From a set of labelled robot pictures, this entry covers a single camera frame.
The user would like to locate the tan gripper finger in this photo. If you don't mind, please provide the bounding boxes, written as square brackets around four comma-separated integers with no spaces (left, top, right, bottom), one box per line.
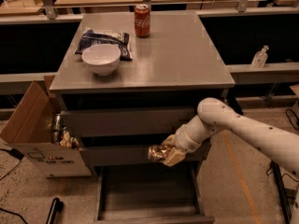
[162,134,176,147]
[163,147,186,167]

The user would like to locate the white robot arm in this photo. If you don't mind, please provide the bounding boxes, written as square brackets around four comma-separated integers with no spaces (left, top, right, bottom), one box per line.
[163,98,299,176]

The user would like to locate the grey drawer cabinet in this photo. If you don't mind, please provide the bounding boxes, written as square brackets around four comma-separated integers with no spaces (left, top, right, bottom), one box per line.
[50,10,235,224]

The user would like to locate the grey open bottom drawer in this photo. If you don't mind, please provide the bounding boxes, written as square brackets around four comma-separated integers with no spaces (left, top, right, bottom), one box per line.
[95,162,215,224]

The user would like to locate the grey top drawer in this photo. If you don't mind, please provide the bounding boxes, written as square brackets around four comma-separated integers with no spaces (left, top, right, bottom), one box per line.
[61,106,195,137]

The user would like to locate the grey middle drawer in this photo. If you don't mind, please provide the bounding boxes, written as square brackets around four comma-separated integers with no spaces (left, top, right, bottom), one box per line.
[78,141,212,167]

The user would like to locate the red cola can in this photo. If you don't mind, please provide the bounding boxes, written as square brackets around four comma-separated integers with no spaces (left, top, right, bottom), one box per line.
[135,4,150,37]

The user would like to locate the white bowl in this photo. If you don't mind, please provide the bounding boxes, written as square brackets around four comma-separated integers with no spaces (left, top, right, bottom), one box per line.
[81,44,121,76]

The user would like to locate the cans and wrappers in box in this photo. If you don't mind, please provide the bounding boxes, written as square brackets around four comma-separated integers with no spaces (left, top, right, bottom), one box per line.
[51,114,79,149]

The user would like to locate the black bar on floor right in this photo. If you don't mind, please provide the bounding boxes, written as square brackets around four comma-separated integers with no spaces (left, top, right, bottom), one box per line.
[270,162,293,224]

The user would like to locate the blue white snack bag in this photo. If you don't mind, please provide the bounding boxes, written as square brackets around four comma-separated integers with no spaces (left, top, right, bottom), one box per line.
[75,29,132,61]

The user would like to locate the open cardboard box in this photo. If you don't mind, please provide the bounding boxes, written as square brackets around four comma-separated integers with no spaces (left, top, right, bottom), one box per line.
[0,81,91,177]

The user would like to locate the black handle on floor left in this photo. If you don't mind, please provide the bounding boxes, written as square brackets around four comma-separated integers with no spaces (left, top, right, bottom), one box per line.
[45,197,64,224]

